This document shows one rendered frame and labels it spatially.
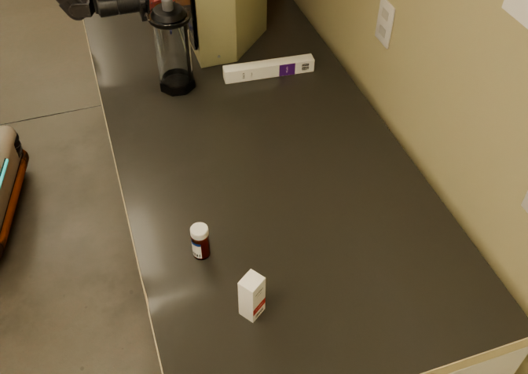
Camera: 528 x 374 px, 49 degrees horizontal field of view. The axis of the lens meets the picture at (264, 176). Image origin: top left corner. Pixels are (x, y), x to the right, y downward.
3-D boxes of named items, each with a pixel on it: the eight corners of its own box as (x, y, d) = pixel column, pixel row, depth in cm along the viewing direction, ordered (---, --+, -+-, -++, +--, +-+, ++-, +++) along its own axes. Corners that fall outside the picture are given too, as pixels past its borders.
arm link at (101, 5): (95, 13, 157) (97, 20, 153) (89, -12, 153) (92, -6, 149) (121, 10, 159) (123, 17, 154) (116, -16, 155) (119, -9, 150)
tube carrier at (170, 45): (203, 78, 164) (198, 11, 149) (179, 98, 158) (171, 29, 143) (174, 67, 169) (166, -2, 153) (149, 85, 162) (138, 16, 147)
